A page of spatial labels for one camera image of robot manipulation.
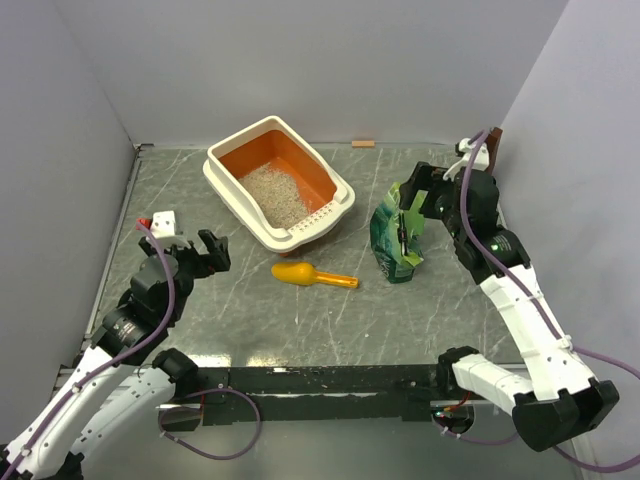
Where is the green litter bag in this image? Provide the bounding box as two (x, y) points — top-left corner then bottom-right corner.
(369, 182), (425, 284)

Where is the yellow plastic litter scoop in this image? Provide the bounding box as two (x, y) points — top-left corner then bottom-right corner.
(271, 262), (359, 289)

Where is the black bag clip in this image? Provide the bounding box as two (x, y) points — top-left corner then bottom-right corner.
(397, 210), (408, 257)

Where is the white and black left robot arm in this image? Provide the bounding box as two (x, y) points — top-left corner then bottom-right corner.
(1, 229), (231, 479)

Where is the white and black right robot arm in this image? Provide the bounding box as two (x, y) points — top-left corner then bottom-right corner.
(399, 162), (619, 452)

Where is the grey cat litter pile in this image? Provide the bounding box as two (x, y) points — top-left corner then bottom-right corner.
(239, 165), (310, 229)

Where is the white and orange litter box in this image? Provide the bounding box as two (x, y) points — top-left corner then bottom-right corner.
(203, 116), (355, 256)

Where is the brown wooden wedge stand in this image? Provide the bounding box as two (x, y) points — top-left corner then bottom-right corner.
(485, 127), (503, 174)

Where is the small wooden block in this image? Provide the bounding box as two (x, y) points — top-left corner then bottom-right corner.
(351, 140), (375, 149)

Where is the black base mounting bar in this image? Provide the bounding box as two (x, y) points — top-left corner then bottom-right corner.
(171, 364), (465, 426)

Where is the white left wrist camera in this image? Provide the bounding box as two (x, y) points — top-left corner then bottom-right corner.
(136, 210), (178, 239)

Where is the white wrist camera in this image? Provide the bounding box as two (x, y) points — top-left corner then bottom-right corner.
(136, 210), (178, 239)
(443, 138), (490, 181)

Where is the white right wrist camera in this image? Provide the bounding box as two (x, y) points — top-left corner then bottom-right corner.
(443, 138), (490, 181)

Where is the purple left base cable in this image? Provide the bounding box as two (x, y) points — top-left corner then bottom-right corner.
(157, 387), (263, 461)

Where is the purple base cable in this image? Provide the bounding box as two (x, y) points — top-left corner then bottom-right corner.
(432, 409), (521, 446)
(157, 387), (263, 461)

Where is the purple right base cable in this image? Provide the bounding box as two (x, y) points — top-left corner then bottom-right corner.
(432, 409), (521, 446)

